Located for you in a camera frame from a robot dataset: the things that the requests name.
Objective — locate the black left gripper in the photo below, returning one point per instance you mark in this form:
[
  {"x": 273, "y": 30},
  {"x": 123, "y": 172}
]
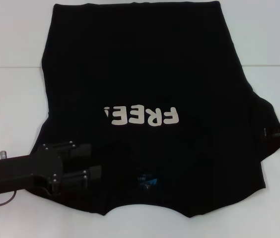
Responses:
[{"x": 25, "y": 171}]

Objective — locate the black shirt with FREE print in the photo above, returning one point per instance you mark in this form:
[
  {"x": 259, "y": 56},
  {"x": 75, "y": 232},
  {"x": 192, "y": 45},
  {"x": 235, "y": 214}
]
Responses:
[{"x": 155, "y": 74}]

